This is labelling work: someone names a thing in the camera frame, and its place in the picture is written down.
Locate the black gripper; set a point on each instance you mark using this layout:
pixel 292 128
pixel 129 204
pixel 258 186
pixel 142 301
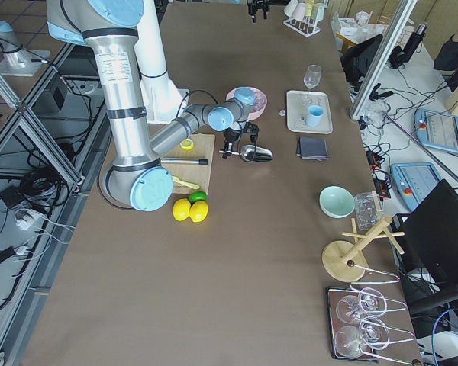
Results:
pixel 232 135
pixel 258 6

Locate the steel ice scoop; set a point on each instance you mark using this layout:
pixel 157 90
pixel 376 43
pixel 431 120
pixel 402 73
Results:
pixel 250 153

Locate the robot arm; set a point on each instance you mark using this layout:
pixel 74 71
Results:
pixel 140 98

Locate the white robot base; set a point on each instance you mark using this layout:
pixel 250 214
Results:
pixel 160 95

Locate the clear ice cubes pile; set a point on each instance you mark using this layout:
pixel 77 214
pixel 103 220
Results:
pixel 259 102

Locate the light blue cup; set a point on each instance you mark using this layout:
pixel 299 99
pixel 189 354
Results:
pixel 314 115

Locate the wooden cup tree stand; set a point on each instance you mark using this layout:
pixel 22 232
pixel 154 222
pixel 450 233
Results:
pixel 345 261

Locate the pink bowl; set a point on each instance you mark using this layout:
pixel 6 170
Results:
pixel 247 102

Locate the bamboo cutting board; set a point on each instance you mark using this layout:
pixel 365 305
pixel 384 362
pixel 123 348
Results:
pixel 191 172

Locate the steel muddler black tip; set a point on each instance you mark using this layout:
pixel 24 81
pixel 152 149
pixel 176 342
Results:
pixel 185 161

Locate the half lemon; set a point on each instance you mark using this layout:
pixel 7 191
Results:
pixel 187 144

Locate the green lime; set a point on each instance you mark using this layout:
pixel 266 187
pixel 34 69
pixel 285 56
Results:
pixel 197 196

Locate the grey folded cloth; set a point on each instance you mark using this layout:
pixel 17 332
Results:
pixel 309 148

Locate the cream rabbit tray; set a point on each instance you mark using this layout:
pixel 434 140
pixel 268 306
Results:
pixel 297 104

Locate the whole lemon lower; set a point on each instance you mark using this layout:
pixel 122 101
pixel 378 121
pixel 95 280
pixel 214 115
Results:
pixel 198 211

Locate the whole lemon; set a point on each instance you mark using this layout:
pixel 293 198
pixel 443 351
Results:
pixel 198 211
pixel 181 209

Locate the clear wine glass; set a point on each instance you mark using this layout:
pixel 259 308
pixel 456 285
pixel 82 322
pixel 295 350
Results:
pixel 311 80

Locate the whole lemon upper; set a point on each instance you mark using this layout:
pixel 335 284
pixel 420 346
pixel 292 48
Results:
pixel 181 209

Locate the green bowl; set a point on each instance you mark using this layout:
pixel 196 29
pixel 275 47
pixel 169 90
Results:
pixel 336 202

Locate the glass mug on stand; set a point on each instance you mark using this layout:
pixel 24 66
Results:
pixel 368 210

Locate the blue teach pendant near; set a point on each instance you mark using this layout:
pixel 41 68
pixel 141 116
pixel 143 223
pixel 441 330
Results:
pixel 414 181

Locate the blue teach pendant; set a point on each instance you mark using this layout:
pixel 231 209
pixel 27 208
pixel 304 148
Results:
pixel 438 130
pixel 414 181

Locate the blue teach pendant far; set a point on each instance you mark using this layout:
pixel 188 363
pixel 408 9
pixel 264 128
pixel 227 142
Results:
pixel 438 130

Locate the hanging wine glass upper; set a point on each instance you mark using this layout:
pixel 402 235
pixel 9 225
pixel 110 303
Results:
pixel 351 308

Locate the hanging wine glass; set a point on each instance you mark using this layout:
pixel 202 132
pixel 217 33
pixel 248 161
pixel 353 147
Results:
pixel 353 342
pixel 351 308

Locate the black glass tray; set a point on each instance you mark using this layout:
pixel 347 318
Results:
pixel 397 335

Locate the black monitor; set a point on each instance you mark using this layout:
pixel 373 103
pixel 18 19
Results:
pixel 431 235

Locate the hanging wine glass lower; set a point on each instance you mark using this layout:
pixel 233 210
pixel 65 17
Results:
pixel 353 342

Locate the white wire cup rack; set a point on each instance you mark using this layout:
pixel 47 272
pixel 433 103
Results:
pixel 304 16

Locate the aluminium frame post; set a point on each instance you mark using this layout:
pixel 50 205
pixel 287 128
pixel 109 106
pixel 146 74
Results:
pixel 399 20

